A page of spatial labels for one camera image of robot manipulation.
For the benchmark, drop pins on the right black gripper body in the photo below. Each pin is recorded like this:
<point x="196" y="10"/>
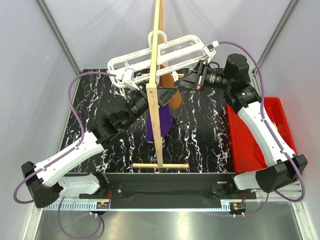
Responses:
<point x="202" y="79"/>

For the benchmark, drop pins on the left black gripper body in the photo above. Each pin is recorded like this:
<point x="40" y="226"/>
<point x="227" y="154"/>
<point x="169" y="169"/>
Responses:
<point x="140" y="103"/>

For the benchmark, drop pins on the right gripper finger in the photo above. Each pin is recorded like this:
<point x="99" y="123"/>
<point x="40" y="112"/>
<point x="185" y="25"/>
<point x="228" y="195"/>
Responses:
<point x="189" y="81"/>
<point x="198" y="68"/>

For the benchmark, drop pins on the wooden hanger stand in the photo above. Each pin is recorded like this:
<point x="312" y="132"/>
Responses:
<point x="152" y="97"/>

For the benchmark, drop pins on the orange brown sock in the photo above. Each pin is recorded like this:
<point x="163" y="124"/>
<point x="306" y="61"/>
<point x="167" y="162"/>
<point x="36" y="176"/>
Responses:
<point x="167" y="81"/>

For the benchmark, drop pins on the purple sock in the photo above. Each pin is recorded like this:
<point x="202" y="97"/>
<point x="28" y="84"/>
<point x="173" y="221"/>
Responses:
<point x="166" y="123"/>

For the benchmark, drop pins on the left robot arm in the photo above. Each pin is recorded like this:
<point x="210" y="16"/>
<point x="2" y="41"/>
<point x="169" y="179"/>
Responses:
<point x="47" y="180"/>

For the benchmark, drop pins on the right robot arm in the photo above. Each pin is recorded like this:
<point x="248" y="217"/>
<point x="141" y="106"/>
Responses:
<point x="283" y="165"/>

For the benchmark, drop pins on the black marble pattern mat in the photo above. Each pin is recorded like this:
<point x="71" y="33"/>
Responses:
<point x="199" y="136"/>

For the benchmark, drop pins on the red plastic tray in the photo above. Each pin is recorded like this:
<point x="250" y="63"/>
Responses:
<point x="247" y="155"/>

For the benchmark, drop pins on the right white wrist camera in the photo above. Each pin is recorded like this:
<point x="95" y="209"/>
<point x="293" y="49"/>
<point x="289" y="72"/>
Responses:
<point x="210" y="50"/>

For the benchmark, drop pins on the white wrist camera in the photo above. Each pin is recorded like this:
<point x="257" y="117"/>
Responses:
<point x="210" y="50"/>
<point x="126" y="79"/>

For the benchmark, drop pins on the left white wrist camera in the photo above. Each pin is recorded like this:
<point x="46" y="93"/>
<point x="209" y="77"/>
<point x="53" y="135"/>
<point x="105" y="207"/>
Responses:
<point x="126" y="79"/>

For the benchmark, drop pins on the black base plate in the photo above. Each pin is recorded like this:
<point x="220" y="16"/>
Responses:
<point x="155" y="191"/>

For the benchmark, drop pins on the white slotted cable duct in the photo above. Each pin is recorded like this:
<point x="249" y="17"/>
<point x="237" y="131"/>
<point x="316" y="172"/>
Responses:
<point x="73" y="206"/>

